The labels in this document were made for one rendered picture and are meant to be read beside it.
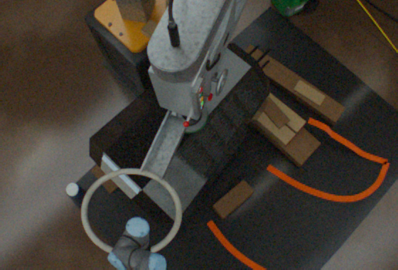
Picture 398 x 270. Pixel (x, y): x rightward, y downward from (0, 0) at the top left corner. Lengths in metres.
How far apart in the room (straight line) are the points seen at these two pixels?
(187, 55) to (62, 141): 2.05
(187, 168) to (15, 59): 2.17
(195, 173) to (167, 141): 0.43
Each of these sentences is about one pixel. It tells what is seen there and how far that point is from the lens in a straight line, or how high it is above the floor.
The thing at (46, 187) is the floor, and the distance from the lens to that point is 3.53.
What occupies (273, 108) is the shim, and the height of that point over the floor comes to 0.22.
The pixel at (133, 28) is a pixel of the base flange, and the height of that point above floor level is 0.78.
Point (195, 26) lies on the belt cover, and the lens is 1.78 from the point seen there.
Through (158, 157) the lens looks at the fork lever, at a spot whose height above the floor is 1.08.
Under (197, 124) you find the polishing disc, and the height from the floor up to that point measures 0.88.
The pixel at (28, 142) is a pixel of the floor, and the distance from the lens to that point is 3.69.
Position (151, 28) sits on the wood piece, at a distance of 2.83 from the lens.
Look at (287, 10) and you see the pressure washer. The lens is 3.75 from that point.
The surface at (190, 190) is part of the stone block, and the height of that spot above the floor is 0.64.
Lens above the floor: 3.19
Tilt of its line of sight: 70 degrees down
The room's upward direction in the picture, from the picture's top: 9 degrees counter-clockwise
